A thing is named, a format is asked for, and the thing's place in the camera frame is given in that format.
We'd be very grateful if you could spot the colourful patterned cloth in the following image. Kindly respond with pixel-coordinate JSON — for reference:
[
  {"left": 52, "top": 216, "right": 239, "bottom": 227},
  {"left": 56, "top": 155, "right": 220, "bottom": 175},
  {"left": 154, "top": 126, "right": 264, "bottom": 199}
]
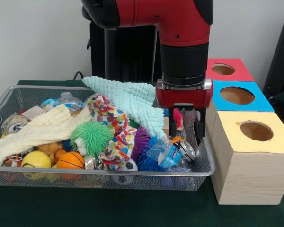
[{"left": 85, "top": 93, "right": 138, "bottom": 171}]

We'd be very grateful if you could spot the yellow smiley ball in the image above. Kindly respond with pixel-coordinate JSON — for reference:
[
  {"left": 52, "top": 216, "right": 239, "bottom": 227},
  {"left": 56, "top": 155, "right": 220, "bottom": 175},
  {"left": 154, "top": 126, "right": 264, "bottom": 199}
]
[{"left": 21, "top": 151, "right": 52, "bottom": 180}]

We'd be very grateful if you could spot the purple spiky ball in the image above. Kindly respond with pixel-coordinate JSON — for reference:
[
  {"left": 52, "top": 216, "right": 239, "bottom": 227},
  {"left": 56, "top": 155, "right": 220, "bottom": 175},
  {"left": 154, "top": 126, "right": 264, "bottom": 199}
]
[{"left": 131, "top": 126, "right": 150, "bottom": 161}]

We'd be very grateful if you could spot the orange toy basketball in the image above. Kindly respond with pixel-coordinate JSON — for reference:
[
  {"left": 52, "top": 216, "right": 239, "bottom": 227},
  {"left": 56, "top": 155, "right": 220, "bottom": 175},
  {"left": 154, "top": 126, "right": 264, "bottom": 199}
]
[{"left": 56, "top": 151, "right": 85, "bottom": 179}]

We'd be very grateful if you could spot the shallow clear mesh bin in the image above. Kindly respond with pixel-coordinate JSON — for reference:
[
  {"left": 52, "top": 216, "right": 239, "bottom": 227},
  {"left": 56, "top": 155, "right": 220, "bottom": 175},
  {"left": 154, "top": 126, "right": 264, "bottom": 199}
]
[{"left": 0, "top": 85, "right": 216, "bottom": 191}]

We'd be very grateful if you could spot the wooden box with three holes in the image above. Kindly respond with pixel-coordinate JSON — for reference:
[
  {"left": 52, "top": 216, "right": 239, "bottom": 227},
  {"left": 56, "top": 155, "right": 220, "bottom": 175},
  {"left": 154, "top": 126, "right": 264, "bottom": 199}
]
[{"left": 206, "top": 58, "right": 284, "bottom": 205}]

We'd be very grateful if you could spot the crushed clear water bottle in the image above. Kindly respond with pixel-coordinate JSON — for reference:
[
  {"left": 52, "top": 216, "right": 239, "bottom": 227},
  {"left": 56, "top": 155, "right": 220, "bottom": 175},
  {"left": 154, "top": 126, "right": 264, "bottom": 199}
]
[{"left": 147, "top": 137, "right": 190, "bottom": 171}]

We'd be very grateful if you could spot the red spiky toy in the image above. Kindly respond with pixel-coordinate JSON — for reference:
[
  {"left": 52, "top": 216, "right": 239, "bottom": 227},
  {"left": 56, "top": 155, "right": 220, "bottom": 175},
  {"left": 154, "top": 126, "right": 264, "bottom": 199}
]
[{"left": 174, "top": 108, "right": 185, "bottom": 131}]

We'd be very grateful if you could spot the crushed silver can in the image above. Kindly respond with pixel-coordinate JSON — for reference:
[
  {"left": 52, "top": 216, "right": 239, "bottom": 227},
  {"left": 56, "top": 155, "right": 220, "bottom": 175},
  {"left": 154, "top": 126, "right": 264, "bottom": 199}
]
[{"left": 180, "top": 141, "right": 197, "bottom": 161}]

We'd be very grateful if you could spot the blue spiky ball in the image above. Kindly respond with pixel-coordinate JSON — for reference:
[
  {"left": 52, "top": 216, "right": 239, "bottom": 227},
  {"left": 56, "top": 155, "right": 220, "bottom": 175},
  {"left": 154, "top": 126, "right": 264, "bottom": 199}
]
[{"left": 136, "top": 137, "right": 166, "bottom": 172}]

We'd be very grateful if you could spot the green spiky ball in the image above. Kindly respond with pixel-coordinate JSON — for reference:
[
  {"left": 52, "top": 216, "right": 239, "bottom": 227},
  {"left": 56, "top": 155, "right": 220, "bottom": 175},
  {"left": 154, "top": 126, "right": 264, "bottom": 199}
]
[{"left": 70, "top": 121, "right": 114, "bottom": 157}]

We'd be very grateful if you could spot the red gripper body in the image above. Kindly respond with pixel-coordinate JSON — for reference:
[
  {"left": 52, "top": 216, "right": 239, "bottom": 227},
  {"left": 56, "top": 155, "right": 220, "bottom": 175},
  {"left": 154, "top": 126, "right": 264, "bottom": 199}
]
[{"left": 156, "top": 88, "right": 213, "bottom": 109}]

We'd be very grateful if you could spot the pale yellow cloth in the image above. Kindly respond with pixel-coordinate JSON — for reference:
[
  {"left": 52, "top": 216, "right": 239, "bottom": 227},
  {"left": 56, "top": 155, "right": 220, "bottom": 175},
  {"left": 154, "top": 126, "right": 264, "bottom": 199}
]
[{"left": 0, "top": 104, "right": 93, "bottom": 167}]

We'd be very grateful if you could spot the mint green cloth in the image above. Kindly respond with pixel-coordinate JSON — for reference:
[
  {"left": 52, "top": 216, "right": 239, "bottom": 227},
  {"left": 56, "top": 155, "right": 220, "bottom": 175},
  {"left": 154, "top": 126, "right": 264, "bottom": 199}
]
[{"left": 82, "top": 76, "right": 167, "bottom": 139}]

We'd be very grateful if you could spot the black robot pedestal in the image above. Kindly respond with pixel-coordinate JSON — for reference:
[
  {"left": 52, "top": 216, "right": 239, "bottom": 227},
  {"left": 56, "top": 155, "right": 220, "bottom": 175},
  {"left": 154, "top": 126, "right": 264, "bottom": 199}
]
[{"left": 88, "top": 19, "right": 169, "bottom": 82}]

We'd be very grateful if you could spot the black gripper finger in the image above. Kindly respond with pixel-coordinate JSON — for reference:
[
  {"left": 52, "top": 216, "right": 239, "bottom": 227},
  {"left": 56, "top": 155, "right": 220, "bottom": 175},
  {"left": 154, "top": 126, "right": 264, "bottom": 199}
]
[
  {"left": 173, "top": 106, "right": 181, "bottom": 135},
  {"left": 195, "top": 108, "right": 205, "bottom": 142}
]

